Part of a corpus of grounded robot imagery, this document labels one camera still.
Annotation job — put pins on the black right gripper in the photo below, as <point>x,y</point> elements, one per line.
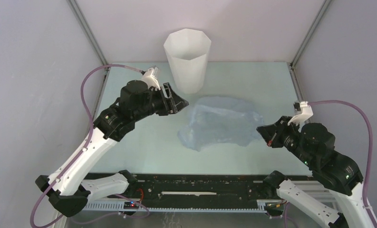
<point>270,133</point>

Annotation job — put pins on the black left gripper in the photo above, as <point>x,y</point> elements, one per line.
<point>174,99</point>

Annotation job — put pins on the light blue plastic trash bag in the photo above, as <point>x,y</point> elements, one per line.
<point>220,119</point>

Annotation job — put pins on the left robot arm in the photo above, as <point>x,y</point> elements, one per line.
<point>67,189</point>

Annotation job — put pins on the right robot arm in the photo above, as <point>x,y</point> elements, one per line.
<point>314,146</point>

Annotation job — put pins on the white faceted trash bin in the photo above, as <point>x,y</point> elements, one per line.
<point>187,52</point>

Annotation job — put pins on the small electronics board with leds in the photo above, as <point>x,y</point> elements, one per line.
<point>130,205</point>

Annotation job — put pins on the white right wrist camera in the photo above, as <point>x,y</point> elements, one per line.
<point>303,112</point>

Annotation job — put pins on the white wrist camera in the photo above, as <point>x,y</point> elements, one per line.
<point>150,78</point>
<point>303,112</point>

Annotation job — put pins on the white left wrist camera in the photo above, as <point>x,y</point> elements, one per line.
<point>150,78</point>

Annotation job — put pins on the right aluminium frame post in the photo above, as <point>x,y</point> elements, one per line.
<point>313,27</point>

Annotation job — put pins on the aluminium frame post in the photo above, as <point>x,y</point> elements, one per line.
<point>81,19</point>
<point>313,27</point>

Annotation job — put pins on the left aluminium frame post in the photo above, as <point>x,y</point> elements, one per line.
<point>81,19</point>

